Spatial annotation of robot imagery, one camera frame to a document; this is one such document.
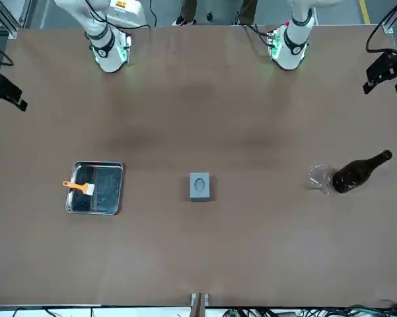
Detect clear glass cup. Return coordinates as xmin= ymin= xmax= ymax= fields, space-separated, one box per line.
xmin=307 ymin=163 xmax=334 ymax=197

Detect tangled black desk cables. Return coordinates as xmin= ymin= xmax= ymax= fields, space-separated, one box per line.
xmin=217 ymin=299 xmax=397 ymax=317

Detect shiny metal tray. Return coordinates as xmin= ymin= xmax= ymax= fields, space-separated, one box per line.
xmin=65 ymin=160 xmax=124 ymax=217

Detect orange handled paint brush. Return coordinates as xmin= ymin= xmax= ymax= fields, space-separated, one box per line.
xmin=62 ymin=180 xmax=96 ymax=196

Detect person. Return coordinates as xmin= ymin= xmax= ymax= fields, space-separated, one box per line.
xmin=171 ymin=0 xmax=259 ymax=27

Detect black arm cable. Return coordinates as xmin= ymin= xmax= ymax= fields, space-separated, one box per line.
xmin=365 ymin=0 xmax=397 ymax=53
xmin=0 ymin=42 xmax=15 ymax=67

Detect aluminium camera post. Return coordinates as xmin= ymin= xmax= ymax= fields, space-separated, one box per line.
xmin=190 ymin=292 xmax=209 ymax=317

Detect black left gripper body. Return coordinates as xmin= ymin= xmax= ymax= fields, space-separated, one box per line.
xmin=379 ymin=48 xmax=397 ymax=74

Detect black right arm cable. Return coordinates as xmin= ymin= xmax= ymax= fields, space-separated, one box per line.
xmin=0 ymin=42 xmax=15 ymax=67

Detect aluminium frame rail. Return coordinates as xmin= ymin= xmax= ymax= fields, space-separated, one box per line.
xmin=0 ymin=0 xmax=31 ymax=31

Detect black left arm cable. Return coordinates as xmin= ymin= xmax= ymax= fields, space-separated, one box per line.
xmin=365 ymin=0 xmax=397 ymax=53

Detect dark brown glass bottle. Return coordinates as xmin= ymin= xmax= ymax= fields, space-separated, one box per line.
xmin=332 ymin=149 xmax=393 ymax=195

